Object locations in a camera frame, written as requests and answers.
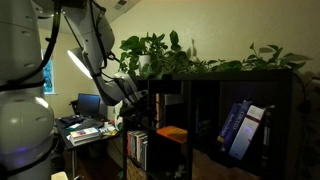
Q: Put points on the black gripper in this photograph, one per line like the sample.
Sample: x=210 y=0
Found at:
x=135 y=108

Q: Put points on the orange book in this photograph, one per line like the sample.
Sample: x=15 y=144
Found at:
x=174 y=133

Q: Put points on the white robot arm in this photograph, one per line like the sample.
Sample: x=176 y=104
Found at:
x=28 y=33

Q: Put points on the tan upright book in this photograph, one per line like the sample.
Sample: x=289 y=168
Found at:
x=159 y=110

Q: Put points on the dark blue hardcover book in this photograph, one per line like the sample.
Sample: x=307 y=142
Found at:
x=234 y=118

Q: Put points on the row of lower shelf books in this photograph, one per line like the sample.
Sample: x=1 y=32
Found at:
x=137 y=141

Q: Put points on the laptop computer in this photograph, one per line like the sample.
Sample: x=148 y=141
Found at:
x=88 y=104

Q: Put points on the woven storage basket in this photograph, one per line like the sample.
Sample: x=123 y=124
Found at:
x=134 y=173

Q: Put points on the white plant pot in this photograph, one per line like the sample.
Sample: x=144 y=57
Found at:
x=143 y=60

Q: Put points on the stack of books on desk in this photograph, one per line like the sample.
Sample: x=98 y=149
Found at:
x=82 y=136

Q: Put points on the green pothos plant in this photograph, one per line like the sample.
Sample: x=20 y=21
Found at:
x=172 y=59

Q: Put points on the dark desk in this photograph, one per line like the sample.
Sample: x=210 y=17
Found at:
x=64 y=131

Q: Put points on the black cube bookshelf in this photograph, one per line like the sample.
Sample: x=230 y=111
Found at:
x=200 y=104

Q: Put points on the white desk lamp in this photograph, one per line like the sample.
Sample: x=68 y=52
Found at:
x=77 y=57

